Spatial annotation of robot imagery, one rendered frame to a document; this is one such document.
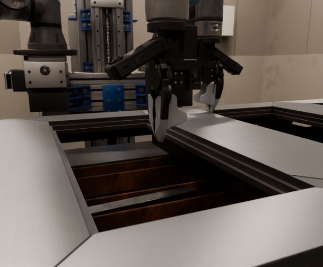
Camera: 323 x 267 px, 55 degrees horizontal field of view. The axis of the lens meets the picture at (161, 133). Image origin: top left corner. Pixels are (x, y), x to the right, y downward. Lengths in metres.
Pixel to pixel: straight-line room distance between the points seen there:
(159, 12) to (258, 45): 5.02
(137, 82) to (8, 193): 0.99
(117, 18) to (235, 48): 4.03
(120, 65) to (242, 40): 4.92
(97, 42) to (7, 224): 1.15
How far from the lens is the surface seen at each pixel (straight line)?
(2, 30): 4.80
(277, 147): 0.57
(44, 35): 1.30
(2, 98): 4.81
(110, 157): 1.06
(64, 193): 0.37
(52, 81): 1.17
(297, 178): 0.43
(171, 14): 0.54
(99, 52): 1.40
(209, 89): 0.89
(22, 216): 0.33
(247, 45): 5.43
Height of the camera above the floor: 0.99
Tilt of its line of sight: 13 degrees down
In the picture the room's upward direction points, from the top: straight up
